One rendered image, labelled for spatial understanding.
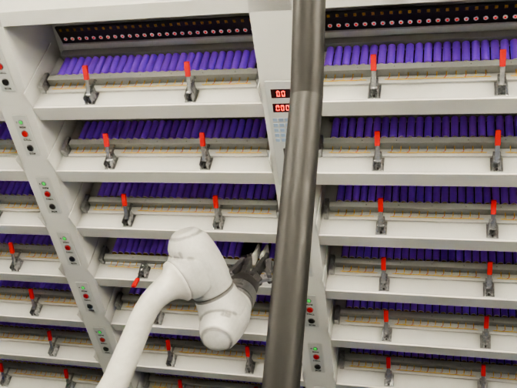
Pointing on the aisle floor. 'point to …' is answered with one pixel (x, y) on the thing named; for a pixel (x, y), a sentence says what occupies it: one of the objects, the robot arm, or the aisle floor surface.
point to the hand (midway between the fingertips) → (260, 254)
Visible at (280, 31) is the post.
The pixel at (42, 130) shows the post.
